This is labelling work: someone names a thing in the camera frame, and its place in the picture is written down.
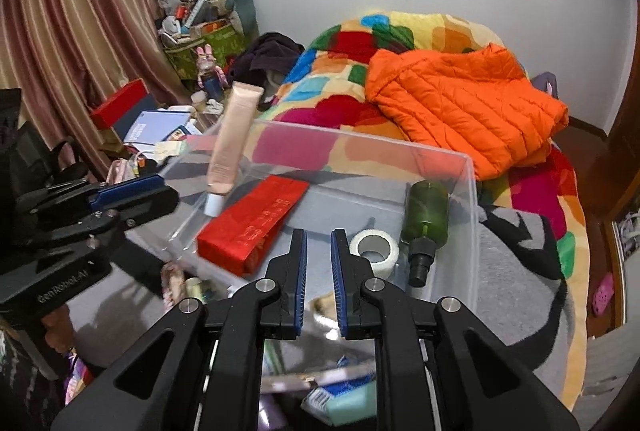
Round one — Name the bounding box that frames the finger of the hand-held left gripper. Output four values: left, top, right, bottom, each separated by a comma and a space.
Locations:
15, 174, 168, 223
50, 191, 180, 248

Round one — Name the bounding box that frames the striped pink curtain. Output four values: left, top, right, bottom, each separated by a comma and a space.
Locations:
0, 0, 193, 179

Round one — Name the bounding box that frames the pink cosmetic tube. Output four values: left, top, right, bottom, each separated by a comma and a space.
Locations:
204, 81, 265, 218

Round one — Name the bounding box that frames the floral pouch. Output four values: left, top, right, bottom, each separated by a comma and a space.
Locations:
160, 260, 187, 308

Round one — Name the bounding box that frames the red flat box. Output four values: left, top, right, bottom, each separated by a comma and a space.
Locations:
89, 78, 152, 130

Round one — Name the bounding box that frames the green storage bag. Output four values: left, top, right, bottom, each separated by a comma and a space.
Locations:
162, 23, 240, 85

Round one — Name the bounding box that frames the clutter of bottles and boxes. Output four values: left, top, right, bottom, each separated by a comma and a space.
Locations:
159, 0, 237, 43

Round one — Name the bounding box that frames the white tape roll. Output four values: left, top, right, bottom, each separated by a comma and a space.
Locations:
348, 228, 400, 266

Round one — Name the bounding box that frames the grey green cushion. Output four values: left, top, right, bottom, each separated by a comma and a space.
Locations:
199, 0, 259, 38

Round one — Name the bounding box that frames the pink bunny bottle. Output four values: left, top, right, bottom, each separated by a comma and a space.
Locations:
196, 44, 224, 95

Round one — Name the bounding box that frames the clear plastic storage bin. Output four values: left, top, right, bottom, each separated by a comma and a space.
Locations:
155, 118, 482, 314

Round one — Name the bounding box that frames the teal small box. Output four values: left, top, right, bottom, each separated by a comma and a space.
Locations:
300, 378, 379, 427

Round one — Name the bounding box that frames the colourful patchwork blanket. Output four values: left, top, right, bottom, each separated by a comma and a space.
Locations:
251, 10, 592, 412

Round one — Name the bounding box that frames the red rectangular box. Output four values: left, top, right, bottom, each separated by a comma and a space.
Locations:
196, 175, 310, 278

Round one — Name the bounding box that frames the person's left hand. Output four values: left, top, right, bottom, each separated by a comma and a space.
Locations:
43, 302, 77, 355

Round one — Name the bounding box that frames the small green jar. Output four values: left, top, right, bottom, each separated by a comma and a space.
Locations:
184, 277, 204, 305

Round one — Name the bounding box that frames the purple tube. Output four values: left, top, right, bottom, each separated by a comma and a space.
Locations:
257, 393, 289, 431

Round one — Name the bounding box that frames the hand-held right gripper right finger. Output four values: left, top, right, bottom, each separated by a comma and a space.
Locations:
330, 227, 581, 431

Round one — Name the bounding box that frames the pile of papers and books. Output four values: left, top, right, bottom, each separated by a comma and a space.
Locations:
107, 106, 216, 177

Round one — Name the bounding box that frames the dark clothes pile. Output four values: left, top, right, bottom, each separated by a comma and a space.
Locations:
226, 32, 306, 88

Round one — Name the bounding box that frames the pink clog shoe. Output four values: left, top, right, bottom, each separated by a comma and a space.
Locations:
592, 273, 615, 316

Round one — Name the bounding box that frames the orange puffer jacket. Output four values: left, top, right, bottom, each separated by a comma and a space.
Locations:
363, 42, 570, 182

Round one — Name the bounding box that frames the dark green pump bottle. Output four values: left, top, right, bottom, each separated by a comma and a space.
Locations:
399, 180, 450, 288

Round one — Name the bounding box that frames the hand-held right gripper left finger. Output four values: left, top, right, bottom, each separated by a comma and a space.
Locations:
52, 227, 308, 431

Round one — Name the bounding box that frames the grey black blanket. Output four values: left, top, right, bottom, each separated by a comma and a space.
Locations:
65, 171, 572, 431

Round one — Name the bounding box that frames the pale blue book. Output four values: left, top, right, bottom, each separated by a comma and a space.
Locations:
122, 110, 192, 145

